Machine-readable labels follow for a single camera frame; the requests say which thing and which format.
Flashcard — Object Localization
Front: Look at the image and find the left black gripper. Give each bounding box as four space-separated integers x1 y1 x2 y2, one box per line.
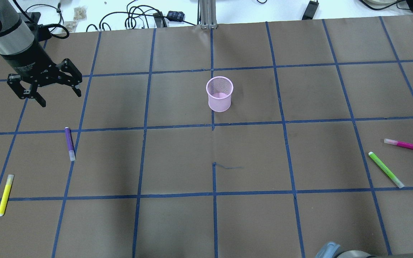
6 46 82 108

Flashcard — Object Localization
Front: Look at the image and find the purple pen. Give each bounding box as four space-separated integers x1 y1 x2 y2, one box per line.
64 127 76 162

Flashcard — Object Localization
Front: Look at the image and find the pink pen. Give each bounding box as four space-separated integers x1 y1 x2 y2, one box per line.
384 138 413 150

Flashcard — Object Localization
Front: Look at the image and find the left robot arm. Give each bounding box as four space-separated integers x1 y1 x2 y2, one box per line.
0 0 82 107

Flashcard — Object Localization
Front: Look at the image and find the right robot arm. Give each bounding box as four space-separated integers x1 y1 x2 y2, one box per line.
315 242 376 258

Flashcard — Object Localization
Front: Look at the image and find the pink mesh cup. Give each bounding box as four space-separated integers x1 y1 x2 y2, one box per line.
205 76 234 112

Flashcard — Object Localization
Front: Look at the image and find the snack bag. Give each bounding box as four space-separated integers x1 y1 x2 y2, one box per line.
63 20 78 33
73 6 87 21

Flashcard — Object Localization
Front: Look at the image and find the black stand base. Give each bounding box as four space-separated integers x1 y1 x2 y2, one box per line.
18 12 41 32

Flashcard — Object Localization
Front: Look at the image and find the yellow pen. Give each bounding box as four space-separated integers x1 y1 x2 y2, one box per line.
0 174 14 217

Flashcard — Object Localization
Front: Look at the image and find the black power adapter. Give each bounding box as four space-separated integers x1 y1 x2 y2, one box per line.
302 0 319 20

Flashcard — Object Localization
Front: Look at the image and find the green pen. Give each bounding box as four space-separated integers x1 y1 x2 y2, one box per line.
368 152 405 189

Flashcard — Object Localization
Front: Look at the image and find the aluminium frame post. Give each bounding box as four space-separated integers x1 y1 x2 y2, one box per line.
197 0 218 29

